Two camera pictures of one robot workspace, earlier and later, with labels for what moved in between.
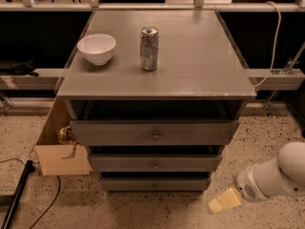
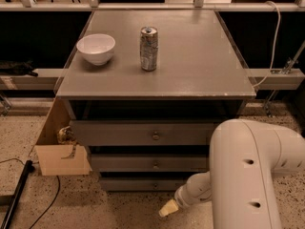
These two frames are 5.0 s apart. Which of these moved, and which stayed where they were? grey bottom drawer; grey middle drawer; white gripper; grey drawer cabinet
Moved: white gripper
Stayed: grey drawer cabinet; grey middle drawer; grey bottom drawer
